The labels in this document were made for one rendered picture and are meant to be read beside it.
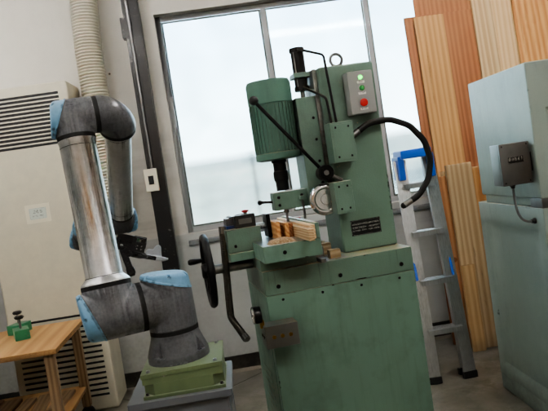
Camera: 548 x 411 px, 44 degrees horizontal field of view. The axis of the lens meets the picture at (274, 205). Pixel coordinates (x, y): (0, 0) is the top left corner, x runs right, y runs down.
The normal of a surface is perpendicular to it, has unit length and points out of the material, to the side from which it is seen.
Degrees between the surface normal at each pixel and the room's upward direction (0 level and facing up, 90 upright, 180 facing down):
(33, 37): 90
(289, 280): 90
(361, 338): 90
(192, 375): 90
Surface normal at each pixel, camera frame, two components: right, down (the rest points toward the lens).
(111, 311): 0.29, -0.15
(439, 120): 0.04, -0.01
